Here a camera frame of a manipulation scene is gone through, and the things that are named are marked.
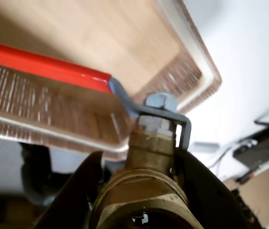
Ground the brass ball valve red handle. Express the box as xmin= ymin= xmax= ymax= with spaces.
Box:
xmin=0 ymin=39 xmax=193 ymax=229

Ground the brown corrugated box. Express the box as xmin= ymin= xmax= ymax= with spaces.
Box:
xmin=0 ymin=0 xmax=223 ymax=163

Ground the black flat device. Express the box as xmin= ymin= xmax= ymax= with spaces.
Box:
xmin=233 ymin=128 xmax=269 ymax=172

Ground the black bulky object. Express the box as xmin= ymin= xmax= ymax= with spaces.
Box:
xmin=20 ymin=143 xmax=56 ymax=208

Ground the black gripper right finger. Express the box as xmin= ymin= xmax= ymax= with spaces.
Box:
xmin=172 ymin=149 xmax=263 ymax=229

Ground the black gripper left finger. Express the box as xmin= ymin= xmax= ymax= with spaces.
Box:
xmin=33 ymin=151 xmax=105 ymax=229

